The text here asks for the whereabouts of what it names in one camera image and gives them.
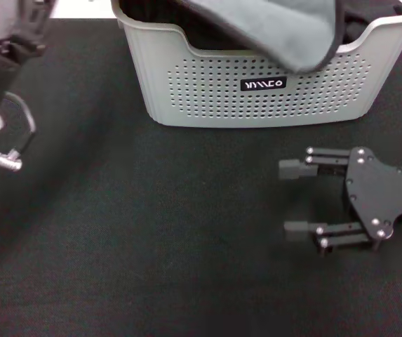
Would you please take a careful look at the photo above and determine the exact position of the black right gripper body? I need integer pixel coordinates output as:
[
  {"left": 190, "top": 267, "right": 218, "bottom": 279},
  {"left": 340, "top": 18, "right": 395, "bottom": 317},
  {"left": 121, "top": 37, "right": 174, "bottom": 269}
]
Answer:
[{"left": 343, "top": 146, "right": 402, "bottom": 252}]

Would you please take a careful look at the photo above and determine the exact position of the yellow and gray microfiber towel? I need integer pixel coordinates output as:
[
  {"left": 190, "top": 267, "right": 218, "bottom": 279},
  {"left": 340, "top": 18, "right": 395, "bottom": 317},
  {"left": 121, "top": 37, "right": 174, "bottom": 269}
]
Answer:
[{"left": 182, "top": 0, "right": 347, "bottom": 74}]

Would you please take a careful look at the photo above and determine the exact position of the gray perforated plastic storage box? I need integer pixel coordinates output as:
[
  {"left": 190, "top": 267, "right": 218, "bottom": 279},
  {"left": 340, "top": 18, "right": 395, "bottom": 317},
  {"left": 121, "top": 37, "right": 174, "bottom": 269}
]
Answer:
[{"left": 111, "top": 0, "right": 402, "bottom": 129}]

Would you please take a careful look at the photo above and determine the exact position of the black tablecloth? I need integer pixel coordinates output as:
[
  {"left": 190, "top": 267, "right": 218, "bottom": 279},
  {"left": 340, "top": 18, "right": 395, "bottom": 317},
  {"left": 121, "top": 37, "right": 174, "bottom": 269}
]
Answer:
[{"left": 0, "top": 17, "right": 402, "bottom": 337}]

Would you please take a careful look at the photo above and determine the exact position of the black cable with silver connector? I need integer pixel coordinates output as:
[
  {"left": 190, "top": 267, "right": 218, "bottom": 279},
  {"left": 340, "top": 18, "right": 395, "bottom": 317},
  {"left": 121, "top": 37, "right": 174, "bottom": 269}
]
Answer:
[{"left": 0, "top": 90, "right": 37, "bottom": 172}]

